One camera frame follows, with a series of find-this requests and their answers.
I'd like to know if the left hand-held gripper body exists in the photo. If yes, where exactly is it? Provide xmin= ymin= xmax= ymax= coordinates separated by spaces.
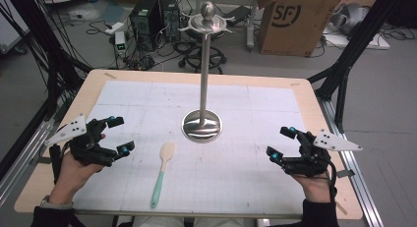
xmin=43 ymin=113 xmax=118 ymax=167

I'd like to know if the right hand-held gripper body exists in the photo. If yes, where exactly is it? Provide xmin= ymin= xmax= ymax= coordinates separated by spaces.
xmin=282 ymin=128 xmax=364 ymax=178

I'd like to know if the wooden spatula with green handle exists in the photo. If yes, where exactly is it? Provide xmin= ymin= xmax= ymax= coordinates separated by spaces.
xmin=149 ymin=142 xmax=177 ymax=209

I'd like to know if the tall metal utensil stand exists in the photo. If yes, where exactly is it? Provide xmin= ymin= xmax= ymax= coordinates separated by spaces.
xmin=178 ymin=0 xmax=236 ymax=144

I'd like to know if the person's right hand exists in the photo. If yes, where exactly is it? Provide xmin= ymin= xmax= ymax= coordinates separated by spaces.
xmin=291 ymin=174 xmax=332 ymax=202

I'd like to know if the person's left hand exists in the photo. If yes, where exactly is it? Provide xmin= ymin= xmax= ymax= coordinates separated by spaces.
xmin=48 ymin=151 xmax=106 ymax=206

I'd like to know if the white grid mat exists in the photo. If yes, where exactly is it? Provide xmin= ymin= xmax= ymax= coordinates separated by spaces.
xmin=72 ymin=80 xmax=309 ymax=217

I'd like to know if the grey wrist watch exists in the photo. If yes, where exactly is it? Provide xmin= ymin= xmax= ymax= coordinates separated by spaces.
xmin=38 ymin=195 xmax=75 ymax=210

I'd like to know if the white device with green display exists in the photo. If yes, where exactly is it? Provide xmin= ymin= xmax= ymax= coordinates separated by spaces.
xmin=114 ymin=30 xmax=128 ymax=58

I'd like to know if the white power strip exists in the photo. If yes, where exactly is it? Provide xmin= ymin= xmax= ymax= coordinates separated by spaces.
xmin=103 ymin=22 xmax=126 ymax=35

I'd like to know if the black office chair base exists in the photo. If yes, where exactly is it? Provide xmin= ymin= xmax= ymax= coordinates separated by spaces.
xmin=177 ymin=43 xmax=228 ymax=75

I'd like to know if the large black computer tower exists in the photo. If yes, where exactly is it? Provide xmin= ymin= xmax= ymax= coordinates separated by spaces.
xmin=129 ymin=0 xmax=162 ymax=53

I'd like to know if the large cardboard box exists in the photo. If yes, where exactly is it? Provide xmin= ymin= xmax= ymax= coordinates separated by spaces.
xmin=256 ymin=0 xmax=349 ymax=58

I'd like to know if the grey metal pole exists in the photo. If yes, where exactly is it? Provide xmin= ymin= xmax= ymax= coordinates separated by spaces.
xmin=245 ymin=0 xmax=260 ymax=53

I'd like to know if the narrow black computer tower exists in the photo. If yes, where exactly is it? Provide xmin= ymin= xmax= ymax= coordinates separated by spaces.
xmin=158 ymin=0 xmax=182 ymax=43

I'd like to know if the white flat board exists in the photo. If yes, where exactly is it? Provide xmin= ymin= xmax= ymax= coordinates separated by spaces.
xmin=322 ymin=25 xmax=391 ymax=51

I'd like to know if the grey rounded appliance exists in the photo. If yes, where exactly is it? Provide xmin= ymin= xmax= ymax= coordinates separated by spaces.
xmin=328 ymin=2 xmax=371 ymax=35

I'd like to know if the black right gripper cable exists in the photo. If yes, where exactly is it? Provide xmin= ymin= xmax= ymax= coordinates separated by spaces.
xmin=323 ymin=159 xmax=339 ymax=202

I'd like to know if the aluminium rail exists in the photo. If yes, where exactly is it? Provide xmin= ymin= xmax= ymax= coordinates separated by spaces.
xmin=0 ymin=98 xmax=72 ymax=206
xmin=316 ymin=97 xmax=385 ymax=227

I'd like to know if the black metal frame stand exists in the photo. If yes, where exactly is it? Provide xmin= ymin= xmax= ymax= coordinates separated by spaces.
xmin=307 ymin=0 xmax=406 ymax=135
xmin=0 ymin=0 xmax=94 ymax=182

